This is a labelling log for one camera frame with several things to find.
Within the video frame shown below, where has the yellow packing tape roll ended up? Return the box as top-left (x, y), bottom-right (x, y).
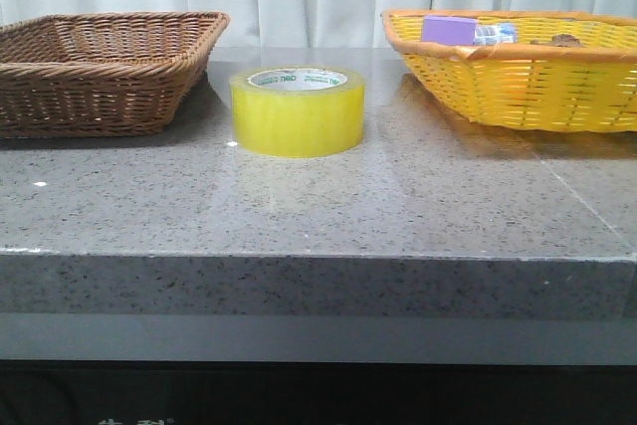
top-left (229, 66), bottom-right (365, 158)

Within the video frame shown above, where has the purple foam cube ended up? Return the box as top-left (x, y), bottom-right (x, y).
top-left (421, 15), bottom-right (478, 46)

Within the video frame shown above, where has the blue white small packet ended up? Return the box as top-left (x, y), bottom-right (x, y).
top-left (473, 22), bottom-right (518, 46)

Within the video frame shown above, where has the brown wicker basket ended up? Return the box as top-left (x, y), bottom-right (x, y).
top-left (1, 11), bottom-right (230, 138)

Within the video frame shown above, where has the yellow woven basket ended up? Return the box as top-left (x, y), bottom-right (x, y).
top-left (382, 9), bottom-right (636, 132)

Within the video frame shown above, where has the brown toy animal figure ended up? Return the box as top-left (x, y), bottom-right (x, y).
top-left (531, 34), bottom-right (583, 48)

